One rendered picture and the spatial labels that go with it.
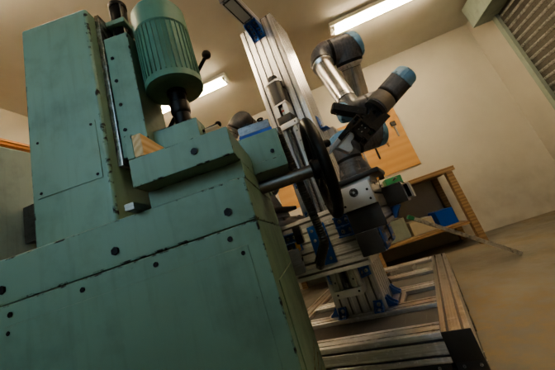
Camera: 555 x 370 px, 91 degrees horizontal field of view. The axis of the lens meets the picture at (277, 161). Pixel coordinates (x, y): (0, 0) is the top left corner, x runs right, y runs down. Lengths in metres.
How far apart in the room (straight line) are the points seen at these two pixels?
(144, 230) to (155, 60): 0.52
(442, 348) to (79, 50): 1.46
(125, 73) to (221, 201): 0.57
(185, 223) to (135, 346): 0.23
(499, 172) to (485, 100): 0.98
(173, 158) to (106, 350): 0.36
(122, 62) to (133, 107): 0.17
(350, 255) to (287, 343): 0.77
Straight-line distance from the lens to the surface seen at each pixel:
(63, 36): 1.13
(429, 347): 1.19
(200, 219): 0.57
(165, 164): 0.58
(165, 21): 1.02
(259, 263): 0.54
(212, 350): 0.58
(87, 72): 1.00
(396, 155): 4.12
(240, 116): 1.63
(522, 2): 4.27
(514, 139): 4.63
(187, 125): 0.85
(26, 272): 0.77
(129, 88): 0.95
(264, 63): 1.84
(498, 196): 4.40
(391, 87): 0.94
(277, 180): 0.75
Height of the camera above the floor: 0.65
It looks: 16 degrees up
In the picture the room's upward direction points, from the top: 19 degrees counter-clockwise
